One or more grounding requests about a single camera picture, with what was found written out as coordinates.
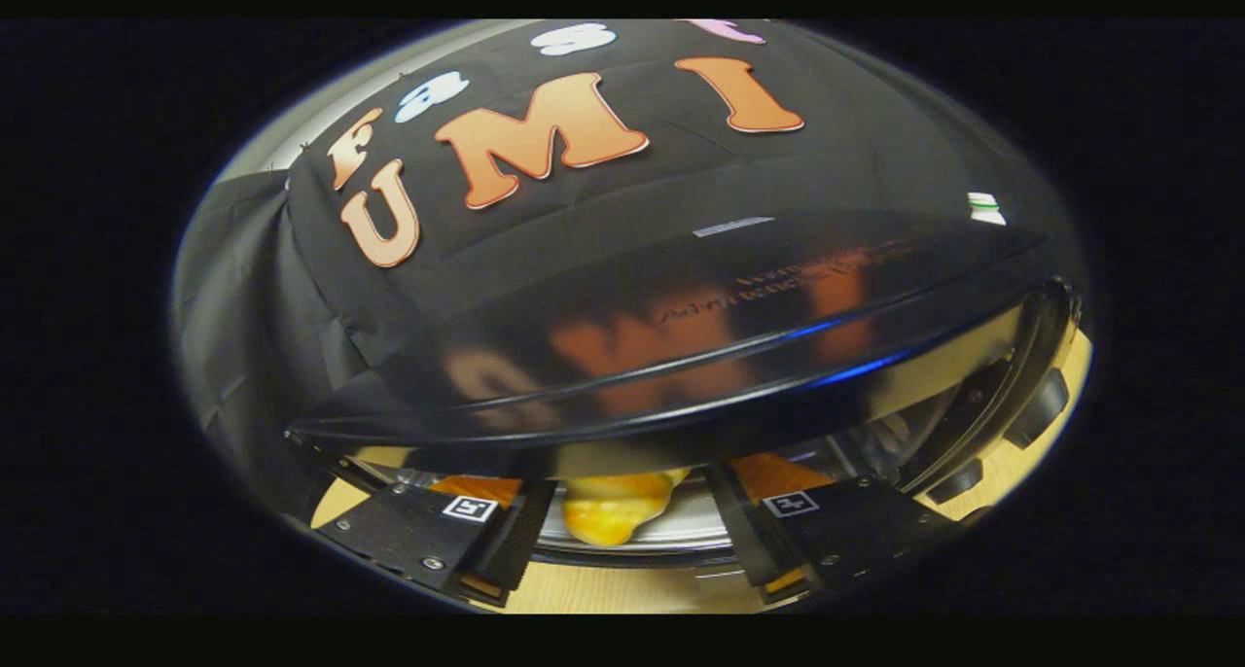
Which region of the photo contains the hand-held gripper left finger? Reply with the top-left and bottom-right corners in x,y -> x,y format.
313,474 -> 557,608

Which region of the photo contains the golden croissant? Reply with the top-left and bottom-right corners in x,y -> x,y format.
562,468 -> 692,547

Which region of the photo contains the white plate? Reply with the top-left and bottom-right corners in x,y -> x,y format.
535,473 -> 742,557

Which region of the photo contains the black toaster oven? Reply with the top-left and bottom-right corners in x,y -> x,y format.
284,208 -> 1083,600

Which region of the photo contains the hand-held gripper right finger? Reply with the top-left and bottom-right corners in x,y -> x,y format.
702,453 -> 974,605

